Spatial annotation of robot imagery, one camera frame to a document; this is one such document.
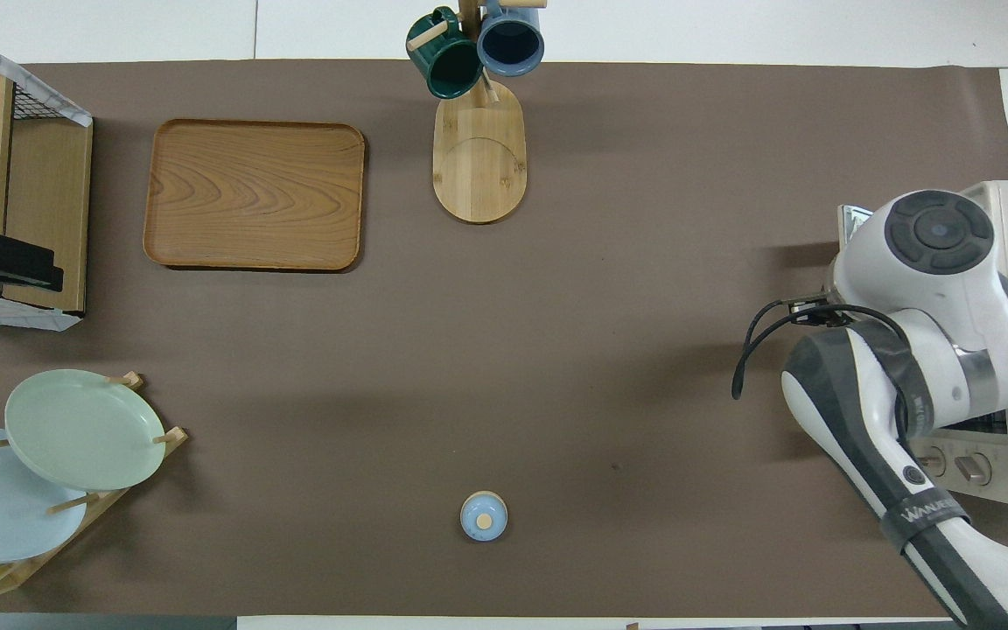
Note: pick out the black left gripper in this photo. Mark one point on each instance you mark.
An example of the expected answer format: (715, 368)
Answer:
(5, 262)

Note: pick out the glass oven door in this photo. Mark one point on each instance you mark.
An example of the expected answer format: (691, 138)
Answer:
(854, 223)

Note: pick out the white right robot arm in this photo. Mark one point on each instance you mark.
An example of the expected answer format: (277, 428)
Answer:
(941, 289)

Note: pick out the white marbled cloth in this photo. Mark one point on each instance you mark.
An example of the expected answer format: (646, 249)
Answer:
(49, 103)

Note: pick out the pale green plate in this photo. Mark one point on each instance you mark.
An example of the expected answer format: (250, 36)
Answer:
(84, 429)

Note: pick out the wooden plate rack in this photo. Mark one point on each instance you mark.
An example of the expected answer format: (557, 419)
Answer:
(173, 436)

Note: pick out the wooden tray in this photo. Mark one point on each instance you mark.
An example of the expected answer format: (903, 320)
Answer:
(250, 197)

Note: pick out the dark green mug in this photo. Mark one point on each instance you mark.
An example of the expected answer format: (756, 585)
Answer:
(447, 66)

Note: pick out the wooden mug tree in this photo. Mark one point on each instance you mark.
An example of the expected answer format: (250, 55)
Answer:
(479, 166)

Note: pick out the blue mug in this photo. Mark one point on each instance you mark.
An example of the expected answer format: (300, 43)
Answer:
(511, 44)

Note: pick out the brown table mat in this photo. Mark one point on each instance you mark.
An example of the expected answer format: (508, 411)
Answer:
(644, 350)

